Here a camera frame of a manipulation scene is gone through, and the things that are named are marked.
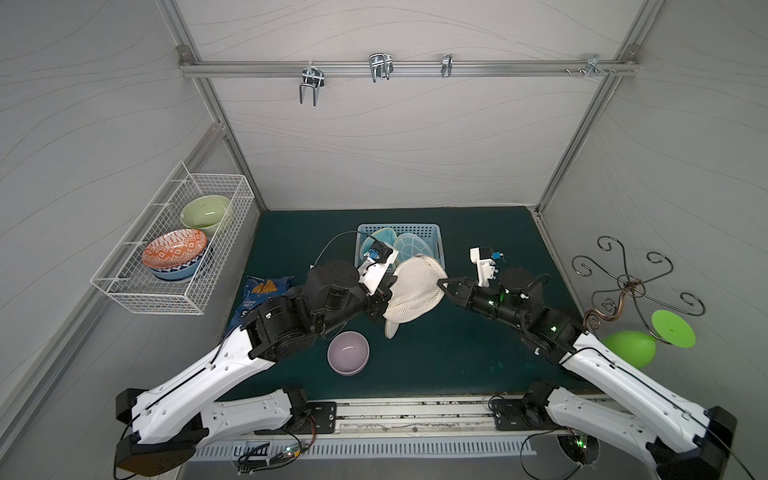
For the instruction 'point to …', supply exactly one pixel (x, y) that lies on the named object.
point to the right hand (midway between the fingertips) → (439, 281)
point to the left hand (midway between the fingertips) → (392, 277)
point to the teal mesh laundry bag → (408, 245)
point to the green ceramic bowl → (205, 213)
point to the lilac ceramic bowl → (348, 353)
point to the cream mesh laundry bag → (417, 290)
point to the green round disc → (673, 329)
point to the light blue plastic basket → (430, 231)
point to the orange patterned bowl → (173, 254)
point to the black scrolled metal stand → (635, 287)
